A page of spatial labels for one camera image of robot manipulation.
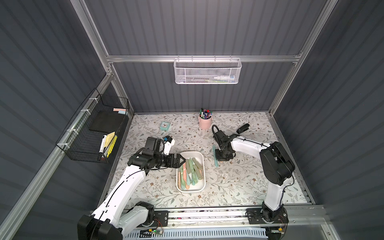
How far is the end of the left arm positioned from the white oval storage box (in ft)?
0.57

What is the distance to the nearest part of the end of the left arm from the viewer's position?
664 mm

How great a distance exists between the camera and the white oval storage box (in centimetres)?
83
